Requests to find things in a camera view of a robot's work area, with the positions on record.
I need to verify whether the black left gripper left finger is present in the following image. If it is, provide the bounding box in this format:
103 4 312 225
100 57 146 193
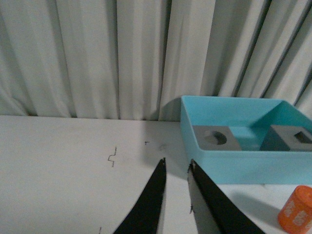
114 158 167 234

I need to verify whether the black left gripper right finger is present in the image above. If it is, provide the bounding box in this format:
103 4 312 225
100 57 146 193
188 159 264 234

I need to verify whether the orange cylinder part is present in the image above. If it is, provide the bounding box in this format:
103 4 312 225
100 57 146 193
277 185 312 234

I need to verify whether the gray block with round hole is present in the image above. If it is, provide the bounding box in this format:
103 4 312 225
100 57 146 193
192 125 242 151

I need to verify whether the gray block with square hole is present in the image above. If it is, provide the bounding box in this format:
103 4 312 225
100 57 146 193
260 125 312 152

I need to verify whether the blue plastic box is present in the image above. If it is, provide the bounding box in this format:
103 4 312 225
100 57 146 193
180 96 312 184

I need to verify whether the white pleated curtain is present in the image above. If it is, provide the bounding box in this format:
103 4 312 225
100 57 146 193
0 0 312 121

